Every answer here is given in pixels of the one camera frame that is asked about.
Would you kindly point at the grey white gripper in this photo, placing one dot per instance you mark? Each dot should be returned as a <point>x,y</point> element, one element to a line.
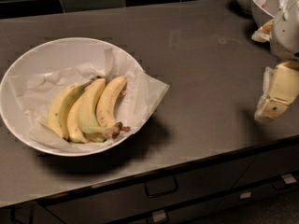
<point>286,33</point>

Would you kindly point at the yellow banana bunch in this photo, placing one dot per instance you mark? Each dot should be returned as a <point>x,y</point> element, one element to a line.
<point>83,113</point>

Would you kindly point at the small white bowl front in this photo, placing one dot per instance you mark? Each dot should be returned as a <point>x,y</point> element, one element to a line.
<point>265,10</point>

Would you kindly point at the large white bowl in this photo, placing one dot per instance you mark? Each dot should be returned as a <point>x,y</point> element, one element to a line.
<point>37,56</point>

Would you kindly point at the dark right drawer front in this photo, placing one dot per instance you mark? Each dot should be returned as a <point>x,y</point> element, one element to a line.
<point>270,164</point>

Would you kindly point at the dark upper drawer front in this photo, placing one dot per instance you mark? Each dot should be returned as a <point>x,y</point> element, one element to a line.
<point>116,206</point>

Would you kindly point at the white paper liner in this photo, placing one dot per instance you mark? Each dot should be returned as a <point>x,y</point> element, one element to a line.
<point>137,94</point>

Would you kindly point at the black drawer handle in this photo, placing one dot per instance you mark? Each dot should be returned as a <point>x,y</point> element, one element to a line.
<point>161,186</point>

